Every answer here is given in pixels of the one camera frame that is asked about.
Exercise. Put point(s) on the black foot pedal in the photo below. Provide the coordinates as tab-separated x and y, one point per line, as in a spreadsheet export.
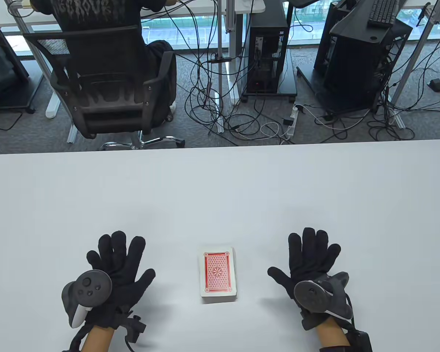
435	85

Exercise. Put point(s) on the person's left forearm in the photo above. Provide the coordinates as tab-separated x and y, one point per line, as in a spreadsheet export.
95	339

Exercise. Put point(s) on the white power strip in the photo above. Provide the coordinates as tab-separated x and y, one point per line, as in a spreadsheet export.
292	128

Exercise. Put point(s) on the aluminium frame leg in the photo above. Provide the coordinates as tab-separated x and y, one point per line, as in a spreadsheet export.
19	20
412	60

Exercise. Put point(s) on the black computer tower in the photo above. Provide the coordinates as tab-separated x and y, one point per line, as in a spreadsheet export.
330	22
269	22

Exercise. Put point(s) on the deck of playing cards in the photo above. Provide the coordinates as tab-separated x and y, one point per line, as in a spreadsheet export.
217	275

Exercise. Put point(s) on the black power adapter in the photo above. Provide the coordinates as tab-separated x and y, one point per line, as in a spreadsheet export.
289	121

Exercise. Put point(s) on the large black computer case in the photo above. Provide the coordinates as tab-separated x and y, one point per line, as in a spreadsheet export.
359	66

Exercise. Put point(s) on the black wheeled computer stand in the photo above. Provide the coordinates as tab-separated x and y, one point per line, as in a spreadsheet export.
288	84

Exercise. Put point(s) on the person's right forearm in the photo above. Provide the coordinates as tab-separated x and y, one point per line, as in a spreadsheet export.
330	333

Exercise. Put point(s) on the person's left hand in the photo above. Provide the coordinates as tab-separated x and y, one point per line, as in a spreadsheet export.
128	271

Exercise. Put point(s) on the black mesh office chair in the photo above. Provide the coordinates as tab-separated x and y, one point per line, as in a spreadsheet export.
106	110

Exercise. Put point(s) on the person's right hand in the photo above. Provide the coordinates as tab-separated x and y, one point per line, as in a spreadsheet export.
308	256

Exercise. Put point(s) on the black keyboard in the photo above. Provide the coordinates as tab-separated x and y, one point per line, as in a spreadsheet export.
383	13

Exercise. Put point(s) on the black equipment cart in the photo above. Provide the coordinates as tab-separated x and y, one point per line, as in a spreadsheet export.
0	73

